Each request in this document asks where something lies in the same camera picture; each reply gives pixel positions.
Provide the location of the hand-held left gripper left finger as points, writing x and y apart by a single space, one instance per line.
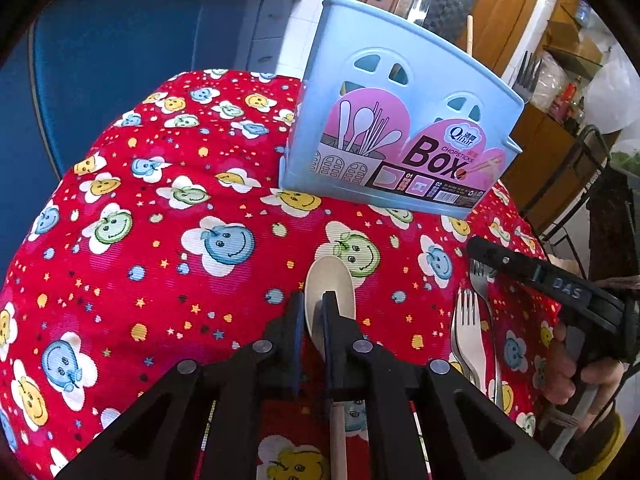
298 345

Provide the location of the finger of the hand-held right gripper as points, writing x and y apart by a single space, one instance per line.
505 261

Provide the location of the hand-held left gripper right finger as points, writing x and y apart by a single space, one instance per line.
328 345

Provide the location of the metal fork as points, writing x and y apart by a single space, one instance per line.
465 340
529 85
487 310

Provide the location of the light blue utensil box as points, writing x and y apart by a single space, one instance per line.
325 60

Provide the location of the person's right forearm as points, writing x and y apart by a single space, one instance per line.
612 440

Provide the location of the person's right hand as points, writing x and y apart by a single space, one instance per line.
557 370

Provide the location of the wooden cabinet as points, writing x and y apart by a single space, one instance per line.
540 160

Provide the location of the black metal chair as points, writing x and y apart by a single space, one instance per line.
592 128

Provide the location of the red bottle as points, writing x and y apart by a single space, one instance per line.
560 102

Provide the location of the red printed tablecloth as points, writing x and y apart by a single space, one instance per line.
150 260

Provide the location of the white plastic bag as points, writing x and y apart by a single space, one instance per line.
615 90

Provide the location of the wooden chopstick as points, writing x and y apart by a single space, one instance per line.
470 35

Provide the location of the wooden door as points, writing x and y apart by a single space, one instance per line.
500 5

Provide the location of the blue counter cabinet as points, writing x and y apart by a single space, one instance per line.
125 35

